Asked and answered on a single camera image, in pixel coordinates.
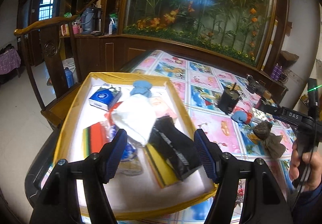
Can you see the black cylindrical motor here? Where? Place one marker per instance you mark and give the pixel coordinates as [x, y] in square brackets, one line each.
[227, 100]

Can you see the blue thermos jug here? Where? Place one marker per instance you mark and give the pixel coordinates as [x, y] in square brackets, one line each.
[89, 21]

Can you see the person's right hand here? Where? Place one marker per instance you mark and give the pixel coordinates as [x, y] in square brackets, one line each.
[312, 171]

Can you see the steel wool scourer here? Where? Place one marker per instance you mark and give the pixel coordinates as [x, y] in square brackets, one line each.
[263, 130]

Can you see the artificial flower glass display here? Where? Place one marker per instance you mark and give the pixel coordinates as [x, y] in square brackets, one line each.
[196, 7]

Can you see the wooden chair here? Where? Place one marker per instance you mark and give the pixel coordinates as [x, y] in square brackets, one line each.
[50, 50]

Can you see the table with purple cloth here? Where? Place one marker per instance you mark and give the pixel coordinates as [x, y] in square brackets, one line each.
[8, 61]

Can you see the pink tissue pack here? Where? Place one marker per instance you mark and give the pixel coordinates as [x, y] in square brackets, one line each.
[163, 108]

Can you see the black printed fabric pack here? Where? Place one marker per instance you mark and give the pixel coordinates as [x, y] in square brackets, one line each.
[176, 148]

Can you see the blue cloth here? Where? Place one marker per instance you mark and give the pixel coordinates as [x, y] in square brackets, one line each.
[239, 117]
[141, 88]

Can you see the white cloth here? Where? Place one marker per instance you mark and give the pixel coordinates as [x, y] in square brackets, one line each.
[133, 118]

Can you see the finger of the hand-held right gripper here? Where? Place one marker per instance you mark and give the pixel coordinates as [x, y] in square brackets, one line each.
[270, 110]

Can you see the yellow-rimmed white tray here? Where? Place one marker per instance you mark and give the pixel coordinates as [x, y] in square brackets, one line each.
[140, 193]

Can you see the person's right forearm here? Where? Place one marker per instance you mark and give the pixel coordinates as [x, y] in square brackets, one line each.
[310, 206]

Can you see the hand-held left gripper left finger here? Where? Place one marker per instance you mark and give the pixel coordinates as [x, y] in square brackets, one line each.
[114, 156]

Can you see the white bucket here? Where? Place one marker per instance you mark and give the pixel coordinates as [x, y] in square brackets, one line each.
[69, 62]

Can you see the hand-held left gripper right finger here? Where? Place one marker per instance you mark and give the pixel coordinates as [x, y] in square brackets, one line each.
[205, 156]

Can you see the printed plastic tablecloth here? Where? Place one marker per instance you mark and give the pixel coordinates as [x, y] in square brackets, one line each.
[213, 123]

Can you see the white bottle with green cap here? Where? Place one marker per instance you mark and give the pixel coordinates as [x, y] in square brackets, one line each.
[113, 25]

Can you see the barred window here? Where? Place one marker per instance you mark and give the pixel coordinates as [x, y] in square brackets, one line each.
[46, 8]

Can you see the pink cup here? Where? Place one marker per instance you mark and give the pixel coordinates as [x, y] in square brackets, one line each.
[76, 28]

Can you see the blue tissue pack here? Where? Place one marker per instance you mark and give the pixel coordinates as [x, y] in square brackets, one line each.
[104, 98]

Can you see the black metal clamp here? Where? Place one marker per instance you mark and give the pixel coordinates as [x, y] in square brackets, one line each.
[254, 84]

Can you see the multicolour sponge pack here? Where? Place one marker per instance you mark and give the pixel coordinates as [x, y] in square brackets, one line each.
[161, 168]
[96, 141]

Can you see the grey cleaning cloth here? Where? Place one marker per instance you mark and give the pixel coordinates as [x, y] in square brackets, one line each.
[275, 147]

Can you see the blue water bottle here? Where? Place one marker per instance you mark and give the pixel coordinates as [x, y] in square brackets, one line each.
[69, 78]

